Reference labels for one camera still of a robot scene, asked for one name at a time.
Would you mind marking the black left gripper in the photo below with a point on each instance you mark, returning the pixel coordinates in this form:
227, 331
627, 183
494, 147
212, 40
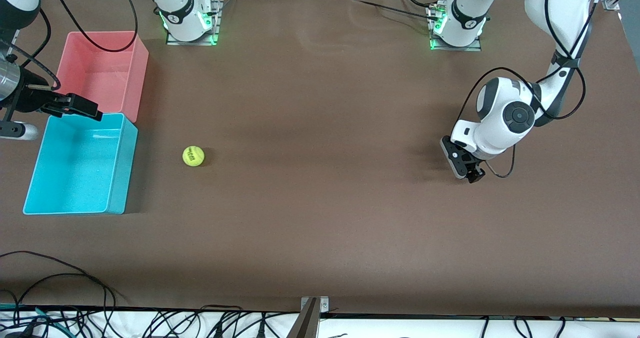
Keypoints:
476, 174

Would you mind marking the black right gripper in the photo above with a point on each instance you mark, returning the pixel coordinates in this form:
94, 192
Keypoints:
31, 100

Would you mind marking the yellow-green tennis ball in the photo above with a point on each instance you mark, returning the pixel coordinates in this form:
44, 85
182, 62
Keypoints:
193, 156

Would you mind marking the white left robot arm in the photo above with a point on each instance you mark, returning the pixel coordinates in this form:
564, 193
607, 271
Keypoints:
492, 127

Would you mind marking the pink plastic bin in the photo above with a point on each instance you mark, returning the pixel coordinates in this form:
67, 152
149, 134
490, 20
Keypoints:
100, 77

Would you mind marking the blue plastic bin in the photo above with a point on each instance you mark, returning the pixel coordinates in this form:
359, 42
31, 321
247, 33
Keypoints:
75, 173

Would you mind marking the brown table cover sheet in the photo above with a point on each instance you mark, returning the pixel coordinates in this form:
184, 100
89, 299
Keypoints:
320, 203

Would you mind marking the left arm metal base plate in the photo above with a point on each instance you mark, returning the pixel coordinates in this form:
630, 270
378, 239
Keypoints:
475, 46

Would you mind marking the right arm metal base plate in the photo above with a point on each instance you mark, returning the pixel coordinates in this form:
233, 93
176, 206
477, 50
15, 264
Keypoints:
216, 27

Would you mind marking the small metal bracket plate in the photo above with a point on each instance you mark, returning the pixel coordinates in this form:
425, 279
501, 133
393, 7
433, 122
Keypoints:
324, 304

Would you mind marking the aluminium corner bracket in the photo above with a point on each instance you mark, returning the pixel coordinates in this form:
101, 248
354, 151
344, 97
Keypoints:
611, 3

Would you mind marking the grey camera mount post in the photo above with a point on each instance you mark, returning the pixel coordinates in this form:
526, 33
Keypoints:
306, 325

